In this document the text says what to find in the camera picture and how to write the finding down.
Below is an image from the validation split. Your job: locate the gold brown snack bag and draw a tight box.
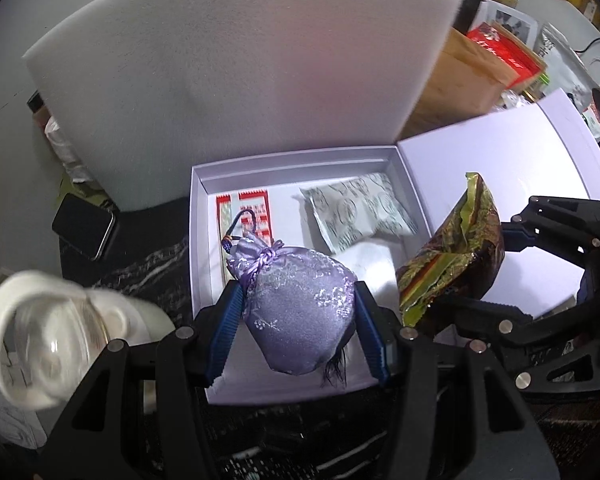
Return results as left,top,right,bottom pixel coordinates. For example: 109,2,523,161
396,172,505,327

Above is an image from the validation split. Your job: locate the purple satin sachet with tassel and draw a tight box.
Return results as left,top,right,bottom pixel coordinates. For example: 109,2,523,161
226,232,358,384

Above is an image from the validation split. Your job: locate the white green printed bread bag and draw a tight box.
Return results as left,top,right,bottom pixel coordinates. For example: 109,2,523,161
301,172,417,254

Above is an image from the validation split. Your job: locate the red white snack packet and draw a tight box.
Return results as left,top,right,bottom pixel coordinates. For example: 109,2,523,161
215,190,273,284

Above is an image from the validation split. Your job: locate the white open gift box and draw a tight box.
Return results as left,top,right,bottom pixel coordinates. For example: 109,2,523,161
189,90,600,405

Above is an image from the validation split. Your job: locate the brown paper bag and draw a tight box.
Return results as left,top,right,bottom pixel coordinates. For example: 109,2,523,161
399,28,517,140

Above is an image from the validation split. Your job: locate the black smartphone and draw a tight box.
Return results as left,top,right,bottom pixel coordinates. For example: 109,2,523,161
52,193,116,261

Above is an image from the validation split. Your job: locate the white foam sheet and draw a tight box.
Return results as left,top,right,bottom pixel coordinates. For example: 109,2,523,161
23,0,463,210

